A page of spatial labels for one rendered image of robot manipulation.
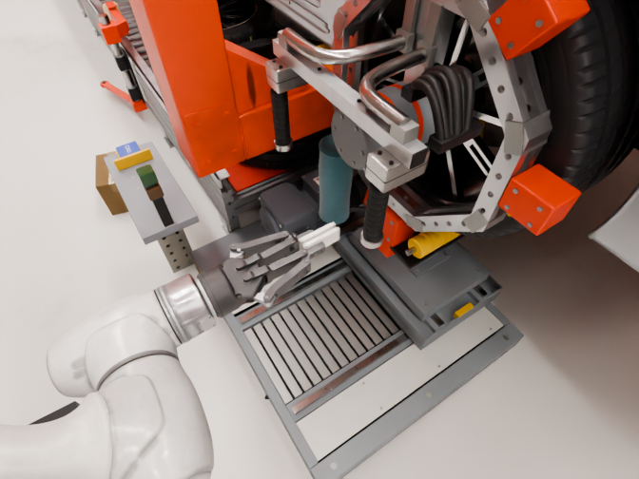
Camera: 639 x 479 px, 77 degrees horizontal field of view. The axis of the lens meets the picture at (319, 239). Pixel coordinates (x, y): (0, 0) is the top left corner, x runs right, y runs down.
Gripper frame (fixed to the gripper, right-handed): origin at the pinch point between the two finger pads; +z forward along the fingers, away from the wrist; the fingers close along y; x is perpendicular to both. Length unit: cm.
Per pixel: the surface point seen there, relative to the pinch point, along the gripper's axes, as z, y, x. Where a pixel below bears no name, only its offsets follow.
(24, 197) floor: -67, -153, -83
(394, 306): 34, -7, -67
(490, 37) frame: 32.5, -2.5, 23.9
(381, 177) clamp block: 10.5, 1.6, 9.9
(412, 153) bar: 13.6, 3.8, 14.7
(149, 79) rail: 5, -149, -44
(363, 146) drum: 18.0, -12.1, 3.4
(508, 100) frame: 32.5, 4.2, 16.9
